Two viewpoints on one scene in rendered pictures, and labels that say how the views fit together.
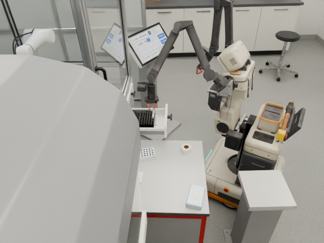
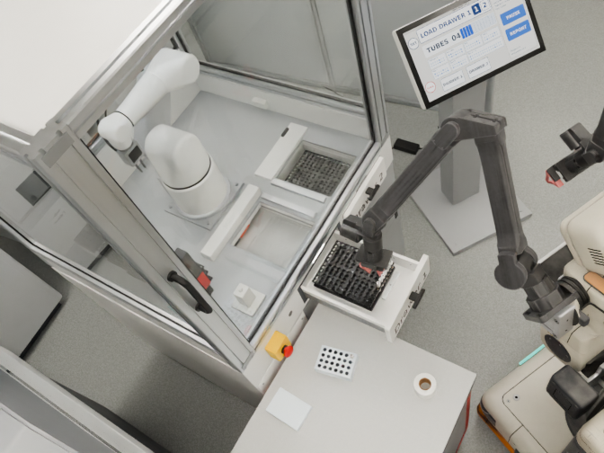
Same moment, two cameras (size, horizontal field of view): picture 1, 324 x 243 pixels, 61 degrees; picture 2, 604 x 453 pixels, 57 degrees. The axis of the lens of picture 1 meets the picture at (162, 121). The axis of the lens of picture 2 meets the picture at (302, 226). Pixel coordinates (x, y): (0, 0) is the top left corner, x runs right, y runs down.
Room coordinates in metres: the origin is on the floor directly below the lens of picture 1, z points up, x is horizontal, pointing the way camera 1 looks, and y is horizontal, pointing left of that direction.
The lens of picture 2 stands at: (0.95, -0.42, 2.55)
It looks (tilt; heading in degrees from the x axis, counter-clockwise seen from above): 55 degrees down; 46
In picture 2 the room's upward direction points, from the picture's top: 23 degrees counter-clockwise
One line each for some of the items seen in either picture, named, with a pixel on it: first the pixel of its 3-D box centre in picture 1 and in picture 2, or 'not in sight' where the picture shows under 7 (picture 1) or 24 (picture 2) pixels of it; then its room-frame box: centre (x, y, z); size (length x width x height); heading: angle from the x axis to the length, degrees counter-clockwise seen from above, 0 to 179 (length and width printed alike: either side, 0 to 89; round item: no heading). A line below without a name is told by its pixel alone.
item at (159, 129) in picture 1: (139, 120); (351, 275); (1.65, 0.18, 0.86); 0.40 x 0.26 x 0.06; 87
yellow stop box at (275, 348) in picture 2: not in sight; (279, 346); (1.32, 0.29, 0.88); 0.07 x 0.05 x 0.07; 177
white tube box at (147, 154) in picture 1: (145, 154); (336, 363); (1.37, 0.12, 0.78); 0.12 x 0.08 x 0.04; 98
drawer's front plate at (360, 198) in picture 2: (129, 97); (365, 194); (1.97, 0.27, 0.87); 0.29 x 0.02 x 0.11; 177
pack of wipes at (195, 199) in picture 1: (195, 196); not in sight; (1.00, -0.19, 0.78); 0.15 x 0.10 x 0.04; 163
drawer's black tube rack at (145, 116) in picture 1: (140, 120); (353, 276); (1.65, 0.17, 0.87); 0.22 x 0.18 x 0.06; 87
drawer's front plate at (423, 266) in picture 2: (166, 120); (408, 297); (1.64, -0.03, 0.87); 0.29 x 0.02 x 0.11; 177
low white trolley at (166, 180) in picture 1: (162, 205); (365, 445); (1.23, 0.01, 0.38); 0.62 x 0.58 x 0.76; 177
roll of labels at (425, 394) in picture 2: (186, 148); (425, 386); (1.42, -0.17, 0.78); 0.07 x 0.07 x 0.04
